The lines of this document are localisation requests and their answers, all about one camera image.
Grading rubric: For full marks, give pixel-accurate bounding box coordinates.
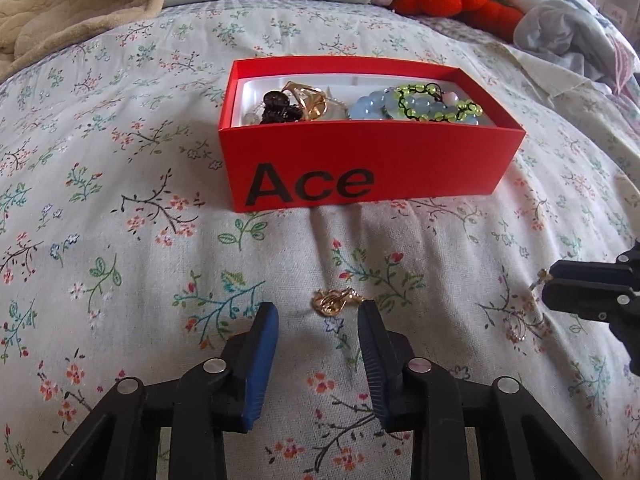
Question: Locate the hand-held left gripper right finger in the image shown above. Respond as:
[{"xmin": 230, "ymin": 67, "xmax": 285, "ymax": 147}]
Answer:
[{"xmin": 357, "ymin": 300, "xmax": 603, "ymax": 480}]

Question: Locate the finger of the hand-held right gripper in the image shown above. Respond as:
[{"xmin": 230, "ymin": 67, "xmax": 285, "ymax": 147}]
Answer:
[
  {"xmin": 546, "ymin": 242, "xmax": 640, "ymax": 288},
  {"xmin": 542, "ymin": 282, "xmax": 640, "ymax": 322}
]

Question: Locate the large gold ring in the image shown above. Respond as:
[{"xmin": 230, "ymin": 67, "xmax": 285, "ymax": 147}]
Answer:
[{"xmin": 281, "ymin": 80, "xmax": 336, "ymax": 122}]

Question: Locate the dark charm bracelet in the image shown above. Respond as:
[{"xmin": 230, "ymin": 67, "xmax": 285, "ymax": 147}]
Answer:
[{"xmin": 257, "ymin": 89, "xmax": 305, "ymax": 125}]

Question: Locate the red cardboard box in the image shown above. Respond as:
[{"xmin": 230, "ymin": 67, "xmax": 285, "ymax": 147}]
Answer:
[{"xmin": 217, "ymin": 57, "xmax": 526, "ymax": 212}]

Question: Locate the pale crumpled cloth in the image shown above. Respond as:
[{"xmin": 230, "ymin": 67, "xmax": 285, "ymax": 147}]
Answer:
[{"xmin": 514, "ymin": 0, "xmax": 640, "ymax": 97}]

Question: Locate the gold knot earring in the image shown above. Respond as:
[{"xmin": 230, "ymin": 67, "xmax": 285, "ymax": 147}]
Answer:
[{"xmin": 312, "ymin": 286, "xmax": 366, "ymax": 317}]

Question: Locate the beige quilted blanket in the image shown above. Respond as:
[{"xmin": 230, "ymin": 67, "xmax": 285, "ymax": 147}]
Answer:
[{"xmin": 0, "ymin": 0, "xmax": 167, "ymax": 82}]

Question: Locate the blue bead bracelet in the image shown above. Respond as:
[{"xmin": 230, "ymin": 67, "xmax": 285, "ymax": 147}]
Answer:
[{"xmin": 348, "ymin": 87, "xmax": 483, "ymax": 126}]

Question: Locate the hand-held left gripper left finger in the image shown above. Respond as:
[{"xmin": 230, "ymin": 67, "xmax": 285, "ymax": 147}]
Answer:
[{"xmin": 37, "ymin": 301, "xmax": 279, "ymax": 480}]

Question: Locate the green bead bracelet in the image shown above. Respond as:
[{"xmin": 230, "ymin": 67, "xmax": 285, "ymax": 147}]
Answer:
[{"xmin": 392, "ymin": 82, "xmax": 485, "ymax": 123}]

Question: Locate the clear bead bracelet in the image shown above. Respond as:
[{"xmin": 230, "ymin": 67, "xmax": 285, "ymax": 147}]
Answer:
[{"xmin": 241, "ymin": 102, "xmax": 266, "ymax": 127}]

